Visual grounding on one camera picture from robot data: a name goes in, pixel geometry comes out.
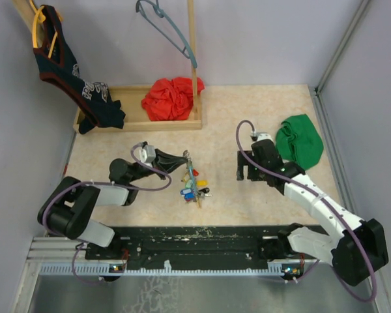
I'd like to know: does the large metal keyring with keys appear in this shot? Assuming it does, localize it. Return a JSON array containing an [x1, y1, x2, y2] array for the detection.
[[180, 150, 212, 209]]

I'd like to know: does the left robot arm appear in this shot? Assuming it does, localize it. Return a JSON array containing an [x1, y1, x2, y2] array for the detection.
[[37, 143, 188, 259]]

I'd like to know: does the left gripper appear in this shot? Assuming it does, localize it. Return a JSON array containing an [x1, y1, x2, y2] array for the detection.
[[128, 148, 188, 183]]

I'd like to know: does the red cloth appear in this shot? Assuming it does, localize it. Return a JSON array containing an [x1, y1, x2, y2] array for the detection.
[[141, 77, 194, 121]]

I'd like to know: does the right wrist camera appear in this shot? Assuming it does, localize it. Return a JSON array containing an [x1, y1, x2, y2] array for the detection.
[[250, 130, 274, 142]]

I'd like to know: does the yellow clothes hanger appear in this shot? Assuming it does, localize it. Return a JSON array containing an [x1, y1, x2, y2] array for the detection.
[[28, 0, 58, 59]]

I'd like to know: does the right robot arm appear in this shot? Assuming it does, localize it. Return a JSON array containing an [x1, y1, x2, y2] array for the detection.
[[237, 139, 389, 286]]

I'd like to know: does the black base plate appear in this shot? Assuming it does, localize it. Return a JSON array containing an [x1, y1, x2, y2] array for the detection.
[[85, 226, 287, 271]]

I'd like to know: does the navy tank top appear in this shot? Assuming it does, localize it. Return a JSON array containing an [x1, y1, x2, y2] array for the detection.
[[32, 5, 126, 134]]

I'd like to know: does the wooden rack tray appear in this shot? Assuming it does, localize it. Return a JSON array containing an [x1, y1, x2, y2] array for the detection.
[[13, 1, 202, 132]]

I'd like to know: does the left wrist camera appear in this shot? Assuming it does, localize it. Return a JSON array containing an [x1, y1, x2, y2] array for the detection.
[[139, 142, 156, 166]]

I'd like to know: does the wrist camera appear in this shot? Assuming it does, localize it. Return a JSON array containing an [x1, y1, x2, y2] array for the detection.
[[250, 130, 274, 142], [139, 142, 156, 166]]

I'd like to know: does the green cloth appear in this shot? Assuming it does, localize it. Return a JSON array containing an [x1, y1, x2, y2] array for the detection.
[[276, 114, 324, 170]]

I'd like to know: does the grey-blue clothes hanger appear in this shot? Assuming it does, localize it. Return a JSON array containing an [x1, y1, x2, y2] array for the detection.
[[135, 0, 197, 68]]

